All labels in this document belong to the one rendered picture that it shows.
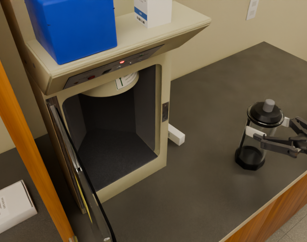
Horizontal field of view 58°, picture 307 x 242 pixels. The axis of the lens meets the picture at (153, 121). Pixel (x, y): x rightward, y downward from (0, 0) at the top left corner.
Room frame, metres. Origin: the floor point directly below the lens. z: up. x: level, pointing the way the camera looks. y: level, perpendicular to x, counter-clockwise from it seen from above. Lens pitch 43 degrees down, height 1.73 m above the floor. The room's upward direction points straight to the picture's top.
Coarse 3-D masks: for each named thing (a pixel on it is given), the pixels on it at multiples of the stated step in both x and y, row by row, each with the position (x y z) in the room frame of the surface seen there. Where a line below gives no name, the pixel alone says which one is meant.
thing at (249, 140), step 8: (248, 112) 0.64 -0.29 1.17; (256, 120) 0.61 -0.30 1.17; (280, 120) 0.61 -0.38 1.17; (256, 128) 0.61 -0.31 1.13; (264, 128) 0.60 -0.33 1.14; (272, 128) 0.60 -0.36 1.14; (248, 136) 0.62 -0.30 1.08; (272, 136) 0.60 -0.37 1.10; (248, 144) 0.61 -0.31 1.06; (256, 144) 0.60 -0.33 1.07; (240, 152) 0.63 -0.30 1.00; (248, 152) 0.60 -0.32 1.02; (256, 152) 0.60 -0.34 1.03; (264, 152) 0.60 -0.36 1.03; (248, 160) 0.60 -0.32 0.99; (256, 160) 0.59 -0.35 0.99
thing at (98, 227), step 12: (60, 120) 0.37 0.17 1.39; (60, 132) 0.34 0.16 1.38; (72, 156) 0.28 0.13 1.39; (72, 168) 0.33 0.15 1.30; (84, 180) 0.24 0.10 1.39; (84, 192) 0.22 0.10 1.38; (84, 204) 0.31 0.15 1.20; (96, 216) 0.18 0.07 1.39; (96, 228) 0.20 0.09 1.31; (96, 240) 0.29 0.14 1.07; (108, 240) 0.15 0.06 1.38
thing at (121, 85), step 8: (136, 72) 0.61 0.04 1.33; (120, 80) 0.55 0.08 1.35; (128, 80) 0.57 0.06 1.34; (136, 80) 0.59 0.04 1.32; (96, 88) 0.53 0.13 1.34; (104, 88) 0.53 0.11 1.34; (112, 88) 0.54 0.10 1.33; (120, 88) 0.54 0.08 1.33; (128, 88) 0.55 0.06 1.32; (96, 96) 0.53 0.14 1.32; (104, 96) 0.53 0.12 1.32
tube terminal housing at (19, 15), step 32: (0, 0) 0.50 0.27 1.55; (128, 0) 0.55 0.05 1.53; (32, 32) 0.44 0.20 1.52; (160, 64) 0.59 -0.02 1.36; (64, 96) 0.45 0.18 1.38; (160, 96) 0.63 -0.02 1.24; (160, 128) 0.60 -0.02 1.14; (64, 160) 0.43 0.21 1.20; (160, 160) 0.60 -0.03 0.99; (96, 192) 0.46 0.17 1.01
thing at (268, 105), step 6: (264, 102) 0.67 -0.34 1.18; (270, 102) 0.64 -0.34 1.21; (252, 108) 0.65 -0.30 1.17; (258, 108) 0.64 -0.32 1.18; (264, 108) 0.63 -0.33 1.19; (270, 108) 0.63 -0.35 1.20; (276, 108) 0.64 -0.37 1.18; (252, 114) 0.63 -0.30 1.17; (258, 114) 0.62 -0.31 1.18; (264, 114) 0.62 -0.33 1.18; (270, 114) 0.62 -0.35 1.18; (276, 114) 0.62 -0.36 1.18; (264, 120) 0.60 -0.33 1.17; (270, 120) 0.60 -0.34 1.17; (276, 120) 0.60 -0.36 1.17
